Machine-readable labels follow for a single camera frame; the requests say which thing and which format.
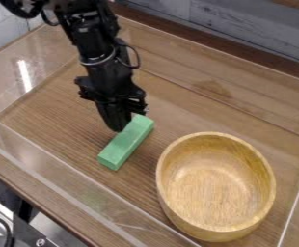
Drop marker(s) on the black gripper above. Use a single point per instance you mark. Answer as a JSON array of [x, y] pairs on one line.
[[109, 88]]

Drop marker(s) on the green rectangular block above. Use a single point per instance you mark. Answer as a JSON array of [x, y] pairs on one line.
[[121, 146]]

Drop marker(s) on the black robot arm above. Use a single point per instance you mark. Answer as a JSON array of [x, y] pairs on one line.
[[91, 26]]

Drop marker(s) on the brown wooden bowl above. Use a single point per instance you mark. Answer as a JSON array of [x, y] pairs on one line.
[[216, 186]]

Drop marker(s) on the metal frame lower left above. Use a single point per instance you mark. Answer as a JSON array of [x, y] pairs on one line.
[[18, 234]]

